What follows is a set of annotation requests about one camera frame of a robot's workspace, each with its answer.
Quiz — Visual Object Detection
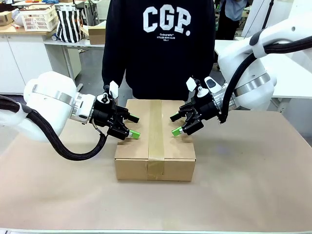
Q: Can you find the black left arm cable sleeve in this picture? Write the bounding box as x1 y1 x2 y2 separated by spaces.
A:
0 94 108 162

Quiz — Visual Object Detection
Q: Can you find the bystander in blue shirt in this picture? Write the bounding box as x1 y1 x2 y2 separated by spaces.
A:
215 0 248 41

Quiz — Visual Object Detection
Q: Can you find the person's left forearm black sleeve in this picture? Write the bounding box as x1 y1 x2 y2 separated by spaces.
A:
195 43 216 81

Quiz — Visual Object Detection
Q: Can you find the person's right forearm black sleeve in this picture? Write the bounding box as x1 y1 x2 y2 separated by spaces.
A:
101 43 128 91

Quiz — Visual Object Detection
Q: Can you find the black white striped bag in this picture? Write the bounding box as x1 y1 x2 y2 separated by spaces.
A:
55 0 84 44

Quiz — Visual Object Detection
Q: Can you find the white table with grey legs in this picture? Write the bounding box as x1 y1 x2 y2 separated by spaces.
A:
43 32 106 89

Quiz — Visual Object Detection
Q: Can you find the brown tape strip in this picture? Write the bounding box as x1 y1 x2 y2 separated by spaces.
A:
146 99 166 181

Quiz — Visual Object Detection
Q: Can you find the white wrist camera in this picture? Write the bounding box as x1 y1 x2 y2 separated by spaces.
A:
185 76 210 98
101 80 119 104

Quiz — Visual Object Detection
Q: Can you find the person in black hoodie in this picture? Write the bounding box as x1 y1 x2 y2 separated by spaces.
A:
101 0 216 101

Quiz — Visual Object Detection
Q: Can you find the black tripod stand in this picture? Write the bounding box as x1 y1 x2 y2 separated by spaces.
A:
257 0 275 36

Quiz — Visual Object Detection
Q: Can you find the white cabinet with wooden top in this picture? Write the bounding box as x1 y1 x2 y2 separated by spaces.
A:
0 23 82 95

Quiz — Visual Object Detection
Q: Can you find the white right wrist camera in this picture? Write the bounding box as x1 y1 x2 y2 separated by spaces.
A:
185 76 210 98

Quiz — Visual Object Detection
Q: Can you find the white plastic lattice crate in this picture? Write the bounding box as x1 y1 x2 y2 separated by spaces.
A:
19 4 59 33

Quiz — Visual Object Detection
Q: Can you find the small open cardboard box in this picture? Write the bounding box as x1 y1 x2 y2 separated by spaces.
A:
87 23 107 45

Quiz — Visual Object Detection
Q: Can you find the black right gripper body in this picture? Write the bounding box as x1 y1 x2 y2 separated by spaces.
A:
178 95 220 136

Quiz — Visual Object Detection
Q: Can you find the brown cardboard shipping box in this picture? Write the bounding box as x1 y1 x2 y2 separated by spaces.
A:
114 98 197 182

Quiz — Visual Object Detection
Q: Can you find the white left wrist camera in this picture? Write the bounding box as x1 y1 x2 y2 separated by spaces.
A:
101 80 119 104

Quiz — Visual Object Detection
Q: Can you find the large white corner table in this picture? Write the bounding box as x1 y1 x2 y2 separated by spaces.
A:
214 39 312 113

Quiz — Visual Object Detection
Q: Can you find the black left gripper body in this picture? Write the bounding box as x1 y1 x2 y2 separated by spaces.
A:
91 91 131 141

